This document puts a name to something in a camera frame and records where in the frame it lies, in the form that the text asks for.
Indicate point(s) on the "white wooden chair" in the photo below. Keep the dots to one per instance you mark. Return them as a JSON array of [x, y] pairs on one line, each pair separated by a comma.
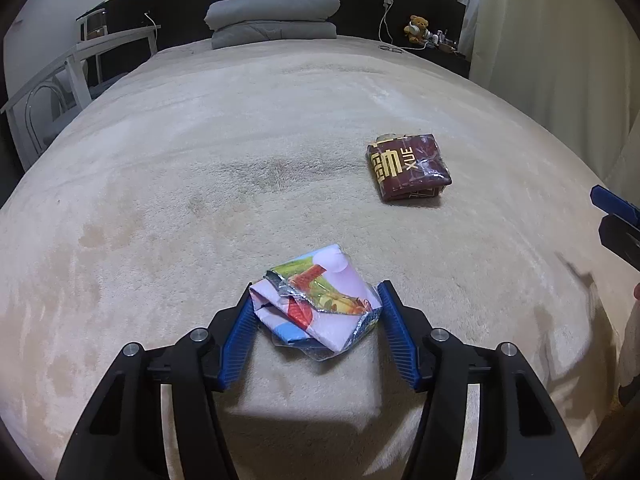
[[75, 55]]

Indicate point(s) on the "dark red snack packet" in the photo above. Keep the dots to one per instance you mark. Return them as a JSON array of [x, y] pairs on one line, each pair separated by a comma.
[[410, 170]]

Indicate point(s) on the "eyeglasses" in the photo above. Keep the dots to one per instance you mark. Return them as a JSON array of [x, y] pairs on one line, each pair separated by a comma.
[[391, 49]]

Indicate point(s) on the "cream curtain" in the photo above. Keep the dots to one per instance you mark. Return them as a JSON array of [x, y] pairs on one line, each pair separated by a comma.
[[540, 35]]

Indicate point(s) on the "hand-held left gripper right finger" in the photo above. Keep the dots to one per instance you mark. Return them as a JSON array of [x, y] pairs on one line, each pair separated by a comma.
[[397, 340]]

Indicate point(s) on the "colourful foil wrapper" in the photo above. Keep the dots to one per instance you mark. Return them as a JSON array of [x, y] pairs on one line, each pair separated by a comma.
[[320, 305]]

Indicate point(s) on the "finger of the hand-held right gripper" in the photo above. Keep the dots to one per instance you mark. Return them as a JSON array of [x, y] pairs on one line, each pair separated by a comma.
[[620, 207]]

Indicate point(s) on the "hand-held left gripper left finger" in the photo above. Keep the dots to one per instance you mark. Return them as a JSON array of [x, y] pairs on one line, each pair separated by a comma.
[[240, 340]]

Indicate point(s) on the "small toiletry bottles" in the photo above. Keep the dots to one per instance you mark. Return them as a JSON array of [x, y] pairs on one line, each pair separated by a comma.
[[445, 42]]

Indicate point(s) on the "black headboard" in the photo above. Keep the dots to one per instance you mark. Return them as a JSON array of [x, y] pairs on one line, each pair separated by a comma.
[[175, 15]]

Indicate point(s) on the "brown teddy bear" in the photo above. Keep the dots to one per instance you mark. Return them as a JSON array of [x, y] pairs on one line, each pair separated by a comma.
[[417, 30]]

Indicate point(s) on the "beige fleece blanket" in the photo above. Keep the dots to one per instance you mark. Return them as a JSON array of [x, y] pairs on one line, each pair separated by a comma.
[[200, 160]]

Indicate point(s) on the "folded grey quilt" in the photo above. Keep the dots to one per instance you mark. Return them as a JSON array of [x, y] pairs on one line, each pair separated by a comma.
[[272, 15]]

